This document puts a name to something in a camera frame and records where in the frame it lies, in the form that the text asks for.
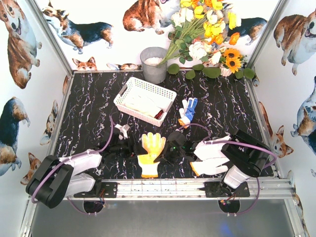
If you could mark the orange dotted work glove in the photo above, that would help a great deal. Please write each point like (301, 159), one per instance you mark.
(154, 145)

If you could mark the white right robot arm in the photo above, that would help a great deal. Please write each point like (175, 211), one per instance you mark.
(239, 156)

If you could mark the aluminium front rail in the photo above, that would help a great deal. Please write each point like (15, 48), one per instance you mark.
(189, 188)

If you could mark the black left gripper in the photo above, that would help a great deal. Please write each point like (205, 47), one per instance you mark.
(133, 148)

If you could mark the grey metal bucket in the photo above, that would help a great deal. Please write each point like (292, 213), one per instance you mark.
(153, 66)

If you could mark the white cotton glove orange cuff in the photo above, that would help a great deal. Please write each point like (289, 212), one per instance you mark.
(210, 166)

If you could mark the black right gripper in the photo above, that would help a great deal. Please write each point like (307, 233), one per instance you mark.
(167, 151)

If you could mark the cream knit glove red cuff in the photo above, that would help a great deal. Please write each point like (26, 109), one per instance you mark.
(154, 113)

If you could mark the artificial flower bouquet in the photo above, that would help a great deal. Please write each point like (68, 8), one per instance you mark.
(206, 31)

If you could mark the blue dotted work glove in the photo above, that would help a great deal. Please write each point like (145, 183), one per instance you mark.
(187, 111)

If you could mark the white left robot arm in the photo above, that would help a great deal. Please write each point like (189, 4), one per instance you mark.
(58, 178)

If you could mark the white plastic storage basket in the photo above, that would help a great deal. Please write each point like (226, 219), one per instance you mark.
(161, 96)

